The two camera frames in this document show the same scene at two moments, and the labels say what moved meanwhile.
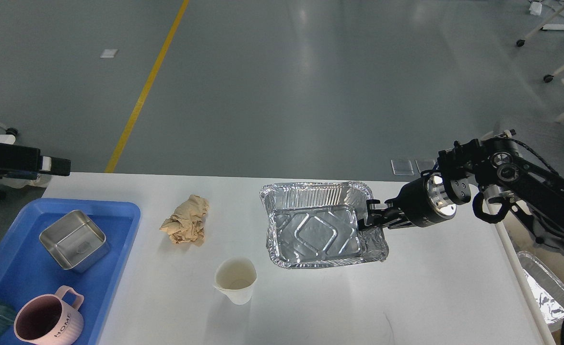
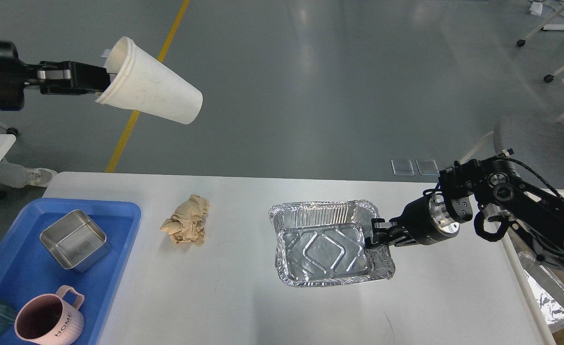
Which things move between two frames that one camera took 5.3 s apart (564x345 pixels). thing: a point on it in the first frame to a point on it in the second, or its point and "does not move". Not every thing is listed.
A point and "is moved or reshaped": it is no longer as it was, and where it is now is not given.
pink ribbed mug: (49, 319) does not move
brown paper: (186, 224) does not move
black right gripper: (422, 202) to (427, 221)
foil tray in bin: (554, 301) does not move
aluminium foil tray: (316, 224) is moved or reshaped
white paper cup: (236, 276) to (140, 82)
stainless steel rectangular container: (77, 243) does not move
